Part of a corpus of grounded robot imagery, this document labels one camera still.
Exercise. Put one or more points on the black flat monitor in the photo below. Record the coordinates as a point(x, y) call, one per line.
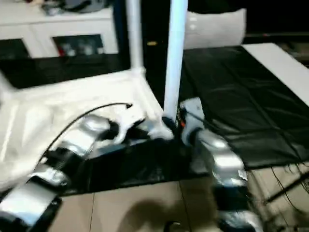
point(277, 35)

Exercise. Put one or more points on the white plastic table leg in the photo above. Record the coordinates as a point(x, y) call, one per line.
point(135, 33)
point(175, 55)
point(4, 84)

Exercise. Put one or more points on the grey cushion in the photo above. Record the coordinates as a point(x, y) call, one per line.
point(214, 29)

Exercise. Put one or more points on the small brown label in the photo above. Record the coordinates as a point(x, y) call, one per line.
point(151, 43)

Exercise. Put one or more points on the white flat board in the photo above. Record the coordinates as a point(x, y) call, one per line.
point(280, 65)

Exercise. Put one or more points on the white cabinet with glass doors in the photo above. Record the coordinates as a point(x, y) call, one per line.
point(48, 26)

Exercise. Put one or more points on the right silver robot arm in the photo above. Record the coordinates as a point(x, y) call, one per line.
point(222, 157)

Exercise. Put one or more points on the black mat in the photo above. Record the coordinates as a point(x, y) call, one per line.
point(241, 96)

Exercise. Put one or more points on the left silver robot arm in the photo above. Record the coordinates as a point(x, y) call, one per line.
point(72, 147)

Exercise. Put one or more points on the white plastic table top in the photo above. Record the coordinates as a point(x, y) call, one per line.
point(60, 108)

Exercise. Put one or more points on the black floor stand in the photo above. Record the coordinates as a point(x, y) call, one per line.
point(287, 189)

